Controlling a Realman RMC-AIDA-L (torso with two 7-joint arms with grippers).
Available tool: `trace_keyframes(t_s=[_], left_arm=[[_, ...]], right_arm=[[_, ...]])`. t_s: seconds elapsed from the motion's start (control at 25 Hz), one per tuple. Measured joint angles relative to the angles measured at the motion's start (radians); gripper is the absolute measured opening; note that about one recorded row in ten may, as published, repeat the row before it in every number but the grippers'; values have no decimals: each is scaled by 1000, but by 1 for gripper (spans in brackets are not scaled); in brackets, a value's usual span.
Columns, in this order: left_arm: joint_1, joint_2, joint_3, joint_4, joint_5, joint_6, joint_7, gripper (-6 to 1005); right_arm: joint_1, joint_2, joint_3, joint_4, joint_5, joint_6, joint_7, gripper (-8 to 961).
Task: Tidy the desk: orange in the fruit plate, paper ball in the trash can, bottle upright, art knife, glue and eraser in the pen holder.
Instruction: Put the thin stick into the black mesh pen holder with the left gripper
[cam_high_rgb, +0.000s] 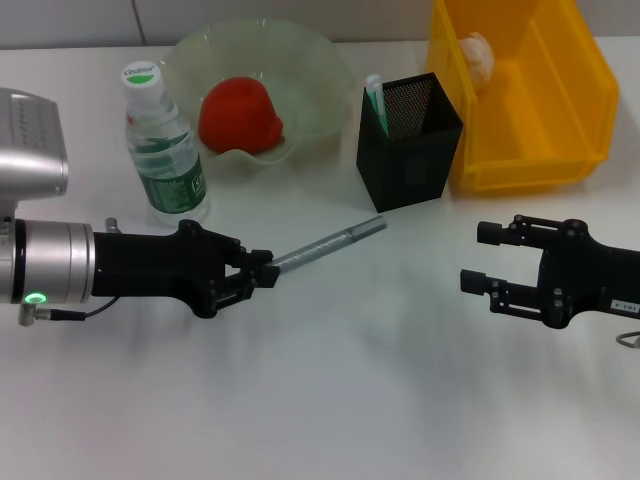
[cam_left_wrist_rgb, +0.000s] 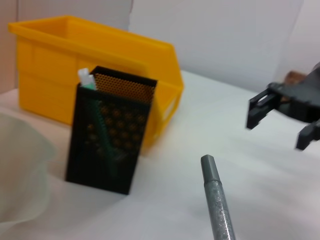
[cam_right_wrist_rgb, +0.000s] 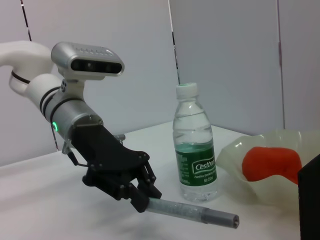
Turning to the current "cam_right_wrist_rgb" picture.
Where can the grey marker pen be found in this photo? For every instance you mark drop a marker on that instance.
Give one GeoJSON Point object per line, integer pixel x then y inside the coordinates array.
{"type": "Point", "coordinates": [187, 210]}

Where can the clear bottle with green label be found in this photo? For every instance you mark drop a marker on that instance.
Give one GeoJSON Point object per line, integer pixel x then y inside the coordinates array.
{"type": "Point", "coordinates": [193, 150]}

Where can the green glass fruit plate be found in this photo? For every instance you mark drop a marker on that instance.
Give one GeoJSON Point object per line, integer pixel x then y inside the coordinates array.
{"type": "Point", "coordinates": [232, 157]}

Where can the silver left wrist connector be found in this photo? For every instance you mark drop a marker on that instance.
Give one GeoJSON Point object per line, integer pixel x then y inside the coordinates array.
{"type": "Point", "coordinates": [120, 138]}

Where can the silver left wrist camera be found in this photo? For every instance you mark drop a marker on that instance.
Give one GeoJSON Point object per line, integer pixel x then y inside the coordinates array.
{"type": "Point", "coordinates": [85, 53]}

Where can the black mesh pen holder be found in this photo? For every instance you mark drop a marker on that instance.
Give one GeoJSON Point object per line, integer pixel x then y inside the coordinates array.
{"type": "Point", "coordinates": [311, 200]}

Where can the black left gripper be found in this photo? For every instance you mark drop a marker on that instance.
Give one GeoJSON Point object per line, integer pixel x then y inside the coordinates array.
{"type": "Point", "coordinates": [107, 155]}

